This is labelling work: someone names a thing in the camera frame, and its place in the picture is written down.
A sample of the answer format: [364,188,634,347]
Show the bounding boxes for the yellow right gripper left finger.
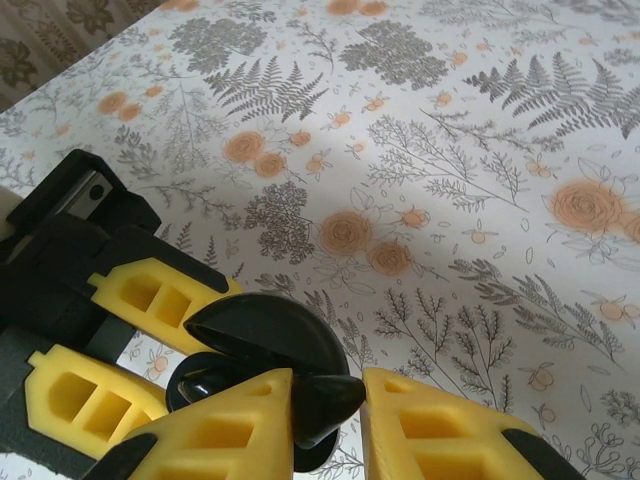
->
[92,367,295,480]

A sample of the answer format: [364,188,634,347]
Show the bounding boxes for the black earbud charging case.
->
[166,293,367,475]

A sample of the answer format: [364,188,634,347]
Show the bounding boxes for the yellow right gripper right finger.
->
[360,367,559,480]

